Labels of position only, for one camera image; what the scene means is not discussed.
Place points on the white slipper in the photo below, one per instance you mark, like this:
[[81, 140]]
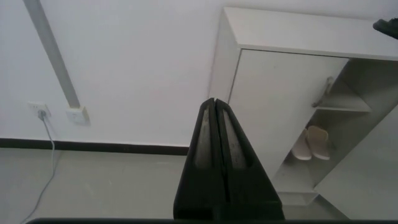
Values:
[[301, 147]]

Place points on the white shoe cabinet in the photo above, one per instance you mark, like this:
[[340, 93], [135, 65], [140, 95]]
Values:
[[280, 34]]

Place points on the black object on cabinet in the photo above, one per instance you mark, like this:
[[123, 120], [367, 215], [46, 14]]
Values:
[[387, 27]]

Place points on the white cabinet door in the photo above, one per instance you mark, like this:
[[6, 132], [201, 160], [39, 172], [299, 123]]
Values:
[[273, 102]]

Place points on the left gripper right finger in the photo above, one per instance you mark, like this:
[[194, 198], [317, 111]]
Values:
[[248, 189]]

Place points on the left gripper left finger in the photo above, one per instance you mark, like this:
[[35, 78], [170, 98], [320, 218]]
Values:
[[194, 189]]

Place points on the white wall socket with plug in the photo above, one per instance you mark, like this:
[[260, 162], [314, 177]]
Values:
[[38, 109]]

